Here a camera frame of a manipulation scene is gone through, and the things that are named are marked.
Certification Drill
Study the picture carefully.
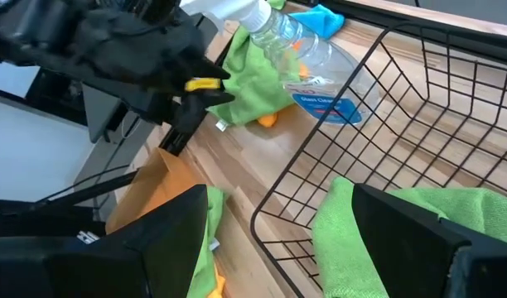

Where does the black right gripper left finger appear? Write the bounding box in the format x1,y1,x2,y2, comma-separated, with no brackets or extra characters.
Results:
0,185,209,298

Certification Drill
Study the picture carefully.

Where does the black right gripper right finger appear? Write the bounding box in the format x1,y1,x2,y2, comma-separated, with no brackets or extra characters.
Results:
351,183,507,298

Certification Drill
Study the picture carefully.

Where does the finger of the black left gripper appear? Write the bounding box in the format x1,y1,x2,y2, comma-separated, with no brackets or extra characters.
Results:
173,56,232,82
171,91,237,132

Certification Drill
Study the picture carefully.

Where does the green microfiber towel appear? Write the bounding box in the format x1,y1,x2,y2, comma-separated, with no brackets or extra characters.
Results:
311,176,507,298
186,185,226,298
206,0,305,127

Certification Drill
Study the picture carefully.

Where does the orange microfiber towel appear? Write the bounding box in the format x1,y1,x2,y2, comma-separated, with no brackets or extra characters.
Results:
256,111,279,128
206,264,227,298

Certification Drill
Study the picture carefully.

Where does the blue microfiber towel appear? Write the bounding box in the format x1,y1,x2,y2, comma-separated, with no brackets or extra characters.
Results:
288,3,346,41

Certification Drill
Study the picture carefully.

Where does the brown paper bag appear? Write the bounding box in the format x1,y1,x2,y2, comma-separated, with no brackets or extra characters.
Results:
105,147,205,235

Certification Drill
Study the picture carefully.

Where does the clear glass cleaner spray bottle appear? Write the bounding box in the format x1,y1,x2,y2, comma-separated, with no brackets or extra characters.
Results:
179,0,381,127

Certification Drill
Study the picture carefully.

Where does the black cable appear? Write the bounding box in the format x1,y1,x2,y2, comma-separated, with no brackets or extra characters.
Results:
36,164,133,204

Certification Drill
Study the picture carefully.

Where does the black wire basket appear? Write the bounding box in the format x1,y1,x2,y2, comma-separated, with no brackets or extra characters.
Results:
249,20,507,298

